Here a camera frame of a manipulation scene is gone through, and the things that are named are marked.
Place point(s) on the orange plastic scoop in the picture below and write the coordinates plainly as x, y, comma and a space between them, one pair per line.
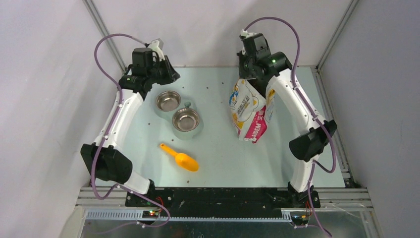
183, 160

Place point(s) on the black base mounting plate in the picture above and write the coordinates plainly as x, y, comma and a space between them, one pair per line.
225, 202

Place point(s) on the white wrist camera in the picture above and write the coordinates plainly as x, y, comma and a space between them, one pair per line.
157, 46
248, 41

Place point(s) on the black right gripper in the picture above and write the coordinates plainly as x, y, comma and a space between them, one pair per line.
242, 73

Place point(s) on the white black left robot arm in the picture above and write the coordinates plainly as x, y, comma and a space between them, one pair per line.
103, 158

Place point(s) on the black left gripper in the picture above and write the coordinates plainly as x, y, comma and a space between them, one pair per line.
171, 75

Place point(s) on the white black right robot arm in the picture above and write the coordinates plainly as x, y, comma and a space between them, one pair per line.
263, 76

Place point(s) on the aluminium frame post left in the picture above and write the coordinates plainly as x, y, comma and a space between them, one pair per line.
103, 30

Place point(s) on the white yellow pet food bag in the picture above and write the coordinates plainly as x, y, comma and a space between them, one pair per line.
250, 111

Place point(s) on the aluminium frame post right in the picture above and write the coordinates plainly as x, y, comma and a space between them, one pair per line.
337, 32

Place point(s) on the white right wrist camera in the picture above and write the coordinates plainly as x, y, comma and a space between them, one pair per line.
248, 41

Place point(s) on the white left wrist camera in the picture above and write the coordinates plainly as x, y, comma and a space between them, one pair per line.
157, 46

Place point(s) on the small steel bowl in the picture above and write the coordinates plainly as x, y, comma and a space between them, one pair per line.
168, 101

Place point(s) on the aluminium frame post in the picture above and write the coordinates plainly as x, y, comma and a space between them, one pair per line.
103, 30
337, 32

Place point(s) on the steel bowl in green stand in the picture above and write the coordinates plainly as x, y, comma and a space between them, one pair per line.
185, 122

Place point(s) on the grey slotted cable duct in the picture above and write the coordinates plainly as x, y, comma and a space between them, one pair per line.
139, 215

